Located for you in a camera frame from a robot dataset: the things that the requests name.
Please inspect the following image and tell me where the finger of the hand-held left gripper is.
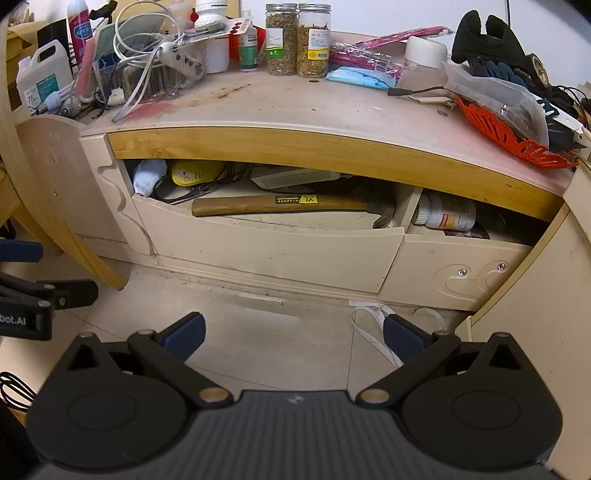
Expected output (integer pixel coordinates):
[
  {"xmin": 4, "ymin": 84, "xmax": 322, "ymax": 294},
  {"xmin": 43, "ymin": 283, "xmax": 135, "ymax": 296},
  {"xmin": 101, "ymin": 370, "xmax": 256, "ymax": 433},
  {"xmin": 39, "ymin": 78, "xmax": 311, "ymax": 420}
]
[
  {"xmin": 0, "ymin": 272, "xmax": 100, "ymax": 311},
  {"xmin": 0, "ymin": 240, "xmax": 44, "ymax": 263}
]

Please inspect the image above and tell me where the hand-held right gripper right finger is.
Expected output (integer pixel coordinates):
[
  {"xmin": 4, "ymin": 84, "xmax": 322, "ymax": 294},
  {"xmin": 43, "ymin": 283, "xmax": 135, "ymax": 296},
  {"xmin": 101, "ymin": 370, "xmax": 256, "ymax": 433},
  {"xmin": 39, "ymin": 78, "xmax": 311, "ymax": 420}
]
[{"xmin": 355, "ymin": 314, "xmax": 525, "ymax": 409}]

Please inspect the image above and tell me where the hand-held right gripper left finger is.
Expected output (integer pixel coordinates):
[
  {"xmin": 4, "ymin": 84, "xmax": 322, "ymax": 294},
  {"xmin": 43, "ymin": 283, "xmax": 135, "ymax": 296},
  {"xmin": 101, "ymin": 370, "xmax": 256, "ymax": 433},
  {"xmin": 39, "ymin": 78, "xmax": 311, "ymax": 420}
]
[{"xmin": 68, "ymin": 311, "xmax": 234, "ymax": 411}]

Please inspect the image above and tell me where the wide beige drawer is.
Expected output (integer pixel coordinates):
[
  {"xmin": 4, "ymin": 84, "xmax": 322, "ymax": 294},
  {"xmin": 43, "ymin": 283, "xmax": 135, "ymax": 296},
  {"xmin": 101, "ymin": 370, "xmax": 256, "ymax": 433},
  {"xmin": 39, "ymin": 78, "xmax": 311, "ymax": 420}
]
[{"xmin": 131, "ymin": 157, "xmax": 423, "ymax": 294}]

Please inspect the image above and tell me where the narrow beige drawer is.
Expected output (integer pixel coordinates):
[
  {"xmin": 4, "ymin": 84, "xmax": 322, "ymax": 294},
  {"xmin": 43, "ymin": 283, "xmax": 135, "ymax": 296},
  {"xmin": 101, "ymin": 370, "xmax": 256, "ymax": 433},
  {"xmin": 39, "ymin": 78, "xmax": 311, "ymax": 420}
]
[{"xmin": 381, "ymin": 187, "xmax": 534, "ymax": 310}]

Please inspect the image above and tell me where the white pill bottle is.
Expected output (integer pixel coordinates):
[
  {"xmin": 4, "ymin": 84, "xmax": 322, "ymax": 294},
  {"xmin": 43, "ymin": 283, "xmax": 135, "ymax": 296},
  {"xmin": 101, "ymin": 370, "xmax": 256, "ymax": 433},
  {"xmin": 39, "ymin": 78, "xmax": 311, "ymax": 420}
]
[{"xmin": 412, "ymin": 193, "xmax": 477, "ymax": 232}]

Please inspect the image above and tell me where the white sock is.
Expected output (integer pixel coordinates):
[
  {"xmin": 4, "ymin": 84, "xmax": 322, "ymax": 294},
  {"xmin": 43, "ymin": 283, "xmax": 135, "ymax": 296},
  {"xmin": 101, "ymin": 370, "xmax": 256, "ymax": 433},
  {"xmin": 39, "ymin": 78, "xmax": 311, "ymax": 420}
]
[{"xmin": 133, "ymin": 159, "xmax": 168, "ymax": 198}]

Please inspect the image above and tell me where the beige side cabinet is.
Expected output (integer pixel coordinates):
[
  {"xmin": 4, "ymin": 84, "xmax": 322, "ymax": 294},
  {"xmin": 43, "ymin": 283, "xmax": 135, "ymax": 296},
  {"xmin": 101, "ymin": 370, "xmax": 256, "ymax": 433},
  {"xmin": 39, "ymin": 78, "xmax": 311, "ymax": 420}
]
[{"xmin": 455, "ymin": 157, "xmax": 591, "ymax": 480}]

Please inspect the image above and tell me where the yellow plastic device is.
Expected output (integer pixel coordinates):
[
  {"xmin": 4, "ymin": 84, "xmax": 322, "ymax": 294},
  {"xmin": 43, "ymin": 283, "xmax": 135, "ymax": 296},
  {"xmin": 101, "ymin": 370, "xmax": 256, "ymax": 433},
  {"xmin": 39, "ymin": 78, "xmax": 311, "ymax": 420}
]
[{"xmin": 171, "ymin": 159, "xmax": 227, "ymax": 188}]

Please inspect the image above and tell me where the white plastic jug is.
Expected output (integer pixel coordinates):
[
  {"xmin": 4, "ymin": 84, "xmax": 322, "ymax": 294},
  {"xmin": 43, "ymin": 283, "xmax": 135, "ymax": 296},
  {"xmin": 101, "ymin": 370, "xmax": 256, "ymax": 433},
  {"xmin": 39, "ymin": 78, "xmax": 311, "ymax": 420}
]
[{"xmin": 16, "ymin": 39, "xmax": 75, "ymax": 116}]

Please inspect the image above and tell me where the white flat box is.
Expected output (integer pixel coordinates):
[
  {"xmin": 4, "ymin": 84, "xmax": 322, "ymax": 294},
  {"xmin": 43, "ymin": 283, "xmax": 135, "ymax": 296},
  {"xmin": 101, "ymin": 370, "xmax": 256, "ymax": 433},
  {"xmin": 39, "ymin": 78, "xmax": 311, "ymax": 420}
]
[{"xmin": 252, "ymin": 167, "xmax": 342, "ymax": 190}]

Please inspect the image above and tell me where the pink plastic strip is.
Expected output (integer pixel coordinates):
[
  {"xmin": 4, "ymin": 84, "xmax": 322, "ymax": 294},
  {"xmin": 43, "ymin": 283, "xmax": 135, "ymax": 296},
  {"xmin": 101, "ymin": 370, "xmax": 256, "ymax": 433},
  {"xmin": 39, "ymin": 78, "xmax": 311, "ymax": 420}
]
[{"xmin": 76, "ymin": 34, "xmax": 99, "ymax": 101}]

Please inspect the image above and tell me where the clear plastic organizer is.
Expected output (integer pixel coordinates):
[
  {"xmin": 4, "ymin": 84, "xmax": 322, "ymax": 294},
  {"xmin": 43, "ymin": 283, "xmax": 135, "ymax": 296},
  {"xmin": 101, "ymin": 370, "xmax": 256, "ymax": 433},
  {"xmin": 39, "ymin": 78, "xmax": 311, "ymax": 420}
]
[{"xmin": 92, "ymin": 55, "xmax": 199, "ymax": 101}]

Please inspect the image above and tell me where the red perforated basket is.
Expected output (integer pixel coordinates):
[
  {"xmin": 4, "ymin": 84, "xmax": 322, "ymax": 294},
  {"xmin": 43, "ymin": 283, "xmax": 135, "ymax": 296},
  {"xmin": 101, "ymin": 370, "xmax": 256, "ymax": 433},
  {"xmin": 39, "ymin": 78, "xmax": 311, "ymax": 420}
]
[{"xmin": 455, "ymin": 95, "xmax": 580, "ymax": 171}]

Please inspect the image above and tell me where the pink spray can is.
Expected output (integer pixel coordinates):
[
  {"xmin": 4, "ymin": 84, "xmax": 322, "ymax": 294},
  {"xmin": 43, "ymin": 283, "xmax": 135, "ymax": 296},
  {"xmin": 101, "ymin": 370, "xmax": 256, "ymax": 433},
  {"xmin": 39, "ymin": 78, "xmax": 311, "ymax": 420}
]
[{"xmin": 67, "ymin": 0, "xmax": 90, "ymax": 70}]

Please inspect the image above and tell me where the white power strip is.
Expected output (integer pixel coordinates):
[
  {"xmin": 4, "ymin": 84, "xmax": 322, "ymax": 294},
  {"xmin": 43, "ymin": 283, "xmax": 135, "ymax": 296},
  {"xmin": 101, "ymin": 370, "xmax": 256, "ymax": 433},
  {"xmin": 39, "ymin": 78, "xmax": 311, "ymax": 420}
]
[{"xmin": 159, "ymin": 41, "xmax": 206, "ymax": 80}]

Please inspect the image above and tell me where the clear plastic tray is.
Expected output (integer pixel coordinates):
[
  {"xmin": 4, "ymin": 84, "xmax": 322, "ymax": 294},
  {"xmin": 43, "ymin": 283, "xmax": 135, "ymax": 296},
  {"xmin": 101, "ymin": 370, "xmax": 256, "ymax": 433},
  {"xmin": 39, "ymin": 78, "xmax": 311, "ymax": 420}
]
[{"xmin": 442, "ymin": 62, "xmax": 550, "ymax": 145}]

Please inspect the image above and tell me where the blue face mask pack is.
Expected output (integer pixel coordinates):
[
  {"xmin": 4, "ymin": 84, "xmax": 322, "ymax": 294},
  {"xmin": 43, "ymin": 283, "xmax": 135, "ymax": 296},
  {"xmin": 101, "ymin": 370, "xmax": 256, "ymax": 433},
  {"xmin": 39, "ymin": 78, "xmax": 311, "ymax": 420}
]
[{"xmin": 325, "ymin": 65, "xmax": 398, "ymax": 90}]

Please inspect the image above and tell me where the dark blue perforated item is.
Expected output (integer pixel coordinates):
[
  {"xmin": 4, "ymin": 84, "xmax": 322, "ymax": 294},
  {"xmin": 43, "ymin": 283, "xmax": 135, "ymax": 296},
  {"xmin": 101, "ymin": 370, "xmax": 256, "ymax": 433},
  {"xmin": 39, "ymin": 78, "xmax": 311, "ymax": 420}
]
[{"xmin": 478, "ymin": 62, "xmax": 528, "ymax": 89}]

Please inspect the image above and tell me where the pink striped packet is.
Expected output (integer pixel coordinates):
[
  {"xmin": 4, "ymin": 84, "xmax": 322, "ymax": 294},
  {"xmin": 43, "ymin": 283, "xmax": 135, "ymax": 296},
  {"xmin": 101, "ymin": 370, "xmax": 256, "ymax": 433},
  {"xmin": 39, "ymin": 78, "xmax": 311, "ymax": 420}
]
[{"xmin": 329, "ymin": 25, "xmax": 454, "ymax": 78}]

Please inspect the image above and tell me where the green label bottle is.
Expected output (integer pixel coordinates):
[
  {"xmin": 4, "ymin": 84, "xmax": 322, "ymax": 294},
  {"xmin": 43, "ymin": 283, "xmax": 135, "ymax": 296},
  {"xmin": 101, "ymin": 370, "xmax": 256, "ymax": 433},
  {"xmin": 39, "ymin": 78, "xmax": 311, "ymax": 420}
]
[{"xmin": 239, "ymin": 28, "xmax": 259, "ymax": 72}]

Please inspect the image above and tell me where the white lid jar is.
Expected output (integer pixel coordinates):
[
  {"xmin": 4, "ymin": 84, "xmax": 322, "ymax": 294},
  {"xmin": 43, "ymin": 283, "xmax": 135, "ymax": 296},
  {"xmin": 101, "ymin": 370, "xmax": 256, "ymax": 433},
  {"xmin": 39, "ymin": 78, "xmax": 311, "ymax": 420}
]
[{"xmin": 398, "ymin": 36, "xmax": 450, "ymax": 90}]

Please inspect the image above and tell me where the red round container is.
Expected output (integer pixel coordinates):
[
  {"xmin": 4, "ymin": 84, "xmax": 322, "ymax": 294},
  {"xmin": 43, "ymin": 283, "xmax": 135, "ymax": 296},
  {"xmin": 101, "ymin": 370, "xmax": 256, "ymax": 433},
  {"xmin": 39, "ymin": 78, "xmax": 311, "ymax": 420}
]
[{"xmin": 229, "ymin": 25, "xmax": 269, "ymax": 63}]

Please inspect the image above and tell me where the glass jar with green label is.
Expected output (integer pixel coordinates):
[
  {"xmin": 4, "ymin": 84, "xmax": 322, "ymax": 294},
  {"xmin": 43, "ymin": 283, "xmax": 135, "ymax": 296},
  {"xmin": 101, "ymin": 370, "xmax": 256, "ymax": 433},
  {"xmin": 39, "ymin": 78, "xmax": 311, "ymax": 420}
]
[{"xmin": 265, "ymin": 4, "xmax": 299, "ymax": 77}]

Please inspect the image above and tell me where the glass jar with yellow label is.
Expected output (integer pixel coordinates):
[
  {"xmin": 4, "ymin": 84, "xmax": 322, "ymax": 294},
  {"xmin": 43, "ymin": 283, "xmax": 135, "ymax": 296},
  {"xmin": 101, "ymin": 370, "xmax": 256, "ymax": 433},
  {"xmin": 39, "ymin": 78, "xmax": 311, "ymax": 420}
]
[{"xmin": 297, "ymin": 4, "xmax": 333, "ymax": 78}]

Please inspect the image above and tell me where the blister card with red dots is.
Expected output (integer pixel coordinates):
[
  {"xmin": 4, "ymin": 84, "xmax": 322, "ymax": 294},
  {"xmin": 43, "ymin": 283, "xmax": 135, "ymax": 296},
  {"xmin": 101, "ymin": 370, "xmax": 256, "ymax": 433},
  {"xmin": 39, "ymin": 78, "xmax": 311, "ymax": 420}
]
[{"xmin": 185, "ymin": 14, "xmax": 256, "ymax": 41}]

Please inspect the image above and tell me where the black cloth item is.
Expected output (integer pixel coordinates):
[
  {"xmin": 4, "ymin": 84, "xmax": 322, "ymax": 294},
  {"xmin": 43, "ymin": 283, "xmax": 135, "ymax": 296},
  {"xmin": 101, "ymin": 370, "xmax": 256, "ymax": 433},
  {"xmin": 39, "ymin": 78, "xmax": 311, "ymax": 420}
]
[{"xmin": 451, "ymin": 10, "xmax": 551, "ymax": 88}]

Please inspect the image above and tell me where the white strap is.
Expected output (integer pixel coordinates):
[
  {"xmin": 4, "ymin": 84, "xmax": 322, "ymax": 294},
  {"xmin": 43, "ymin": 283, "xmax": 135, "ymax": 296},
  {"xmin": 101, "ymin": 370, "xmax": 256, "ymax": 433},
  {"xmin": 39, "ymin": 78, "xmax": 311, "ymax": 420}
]
[{"xmin": 349, "ymin": 300, "xmax": 445, "ymax": 368}]

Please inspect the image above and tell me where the black wire whisk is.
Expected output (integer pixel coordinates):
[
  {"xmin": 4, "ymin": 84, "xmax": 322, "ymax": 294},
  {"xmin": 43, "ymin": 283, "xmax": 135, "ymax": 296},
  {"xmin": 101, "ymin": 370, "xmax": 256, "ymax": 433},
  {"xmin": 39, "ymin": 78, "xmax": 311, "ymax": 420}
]
[{"xmin": 0, "ymin": 371, "xmax": 38, "ymax": 411}]

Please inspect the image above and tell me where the black thin cable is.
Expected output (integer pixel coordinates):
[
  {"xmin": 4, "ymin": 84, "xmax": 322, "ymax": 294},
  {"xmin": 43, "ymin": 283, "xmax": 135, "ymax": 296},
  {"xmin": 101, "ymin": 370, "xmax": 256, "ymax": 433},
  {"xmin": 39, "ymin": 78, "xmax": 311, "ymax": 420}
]
[{"xmin": 152, "ymin": 178, "xmax": 232, "ymax": 205}]

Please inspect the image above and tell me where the wooden handle hammer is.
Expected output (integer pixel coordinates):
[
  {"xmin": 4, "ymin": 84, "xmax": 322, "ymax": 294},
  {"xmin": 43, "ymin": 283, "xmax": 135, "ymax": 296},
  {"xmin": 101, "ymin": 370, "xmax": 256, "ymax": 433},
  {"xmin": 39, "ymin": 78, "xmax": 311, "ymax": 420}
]
[{"xmin": 191, "ymin": 191, "xmax": 398, "ymax": 229}]

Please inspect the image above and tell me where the white coiled cable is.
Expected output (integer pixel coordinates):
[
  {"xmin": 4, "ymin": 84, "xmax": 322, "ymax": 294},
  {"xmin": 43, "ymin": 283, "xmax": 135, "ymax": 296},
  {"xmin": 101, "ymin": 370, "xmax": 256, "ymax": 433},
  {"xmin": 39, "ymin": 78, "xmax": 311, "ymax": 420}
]
[{"xmin": 112, "ymin": 4, "xmax": 185, "ymax": 123}]

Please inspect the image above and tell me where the black plug cable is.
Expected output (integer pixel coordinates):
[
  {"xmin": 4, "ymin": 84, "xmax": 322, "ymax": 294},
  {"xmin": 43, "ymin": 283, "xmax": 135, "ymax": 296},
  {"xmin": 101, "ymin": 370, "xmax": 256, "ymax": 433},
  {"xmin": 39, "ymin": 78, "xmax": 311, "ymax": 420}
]
[{"xmin": 387, "ymin": 85, "xmax": 455, "ymax": 100}]

